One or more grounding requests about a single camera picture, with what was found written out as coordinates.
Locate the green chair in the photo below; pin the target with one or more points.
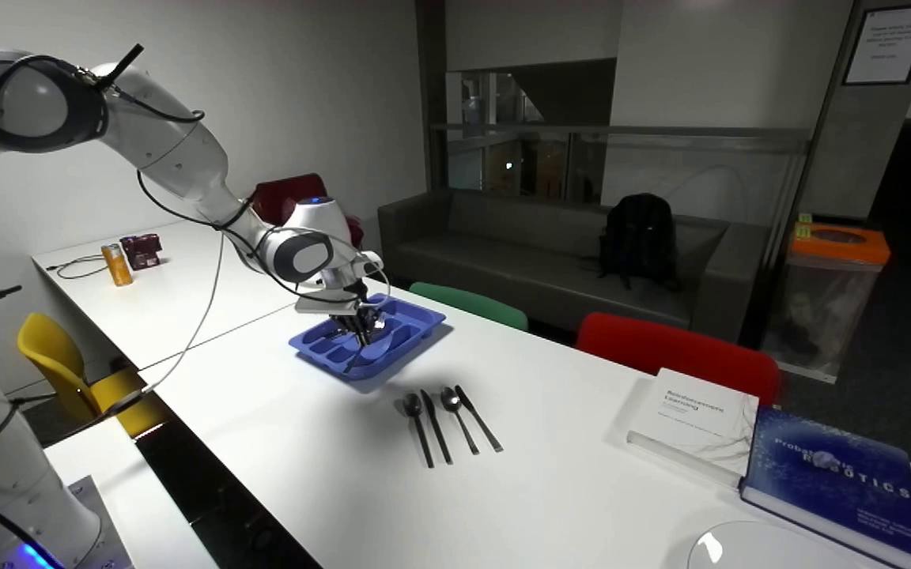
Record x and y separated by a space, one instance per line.
473 302

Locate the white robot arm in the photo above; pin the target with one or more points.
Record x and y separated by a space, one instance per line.
48 104

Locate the blue cutlery tray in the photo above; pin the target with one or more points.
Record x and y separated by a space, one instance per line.
400 334

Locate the orange-lidded bin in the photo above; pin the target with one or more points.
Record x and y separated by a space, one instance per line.
824 288

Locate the blue hardcover book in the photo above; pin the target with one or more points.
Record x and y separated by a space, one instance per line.
838 485

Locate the white book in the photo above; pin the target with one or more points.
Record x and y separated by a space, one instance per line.
686 421

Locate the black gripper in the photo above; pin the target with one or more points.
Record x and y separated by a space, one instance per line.
357 302

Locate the yellow chair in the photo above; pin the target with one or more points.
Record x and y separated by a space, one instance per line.
57 357

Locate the wall poster frame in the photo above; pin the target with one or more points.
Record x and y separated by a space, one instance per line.
882 49

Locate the black-handled knife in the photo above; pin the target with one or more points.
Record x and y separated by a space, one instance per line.
498 447
433 421

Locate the grey sofa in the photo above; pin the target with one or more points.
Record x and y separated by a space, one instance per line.
544 260

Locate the dark red armchair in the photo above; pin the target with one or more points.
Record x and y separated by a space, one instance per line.
285 201

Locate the maroon small object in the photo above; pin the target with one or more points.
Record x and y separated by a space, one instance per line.
143 249

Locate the orange small box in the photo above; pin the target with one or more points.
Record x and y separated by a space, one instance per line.
117 266

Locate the red chair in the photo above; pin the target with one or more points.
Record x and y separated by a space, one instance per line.
649 345

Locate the black-handled spoon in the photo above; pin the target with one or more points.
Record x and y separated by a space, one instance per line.
411 413
454 404

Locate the black backpack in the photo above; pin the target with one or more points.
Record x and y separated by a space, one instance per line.
641 241

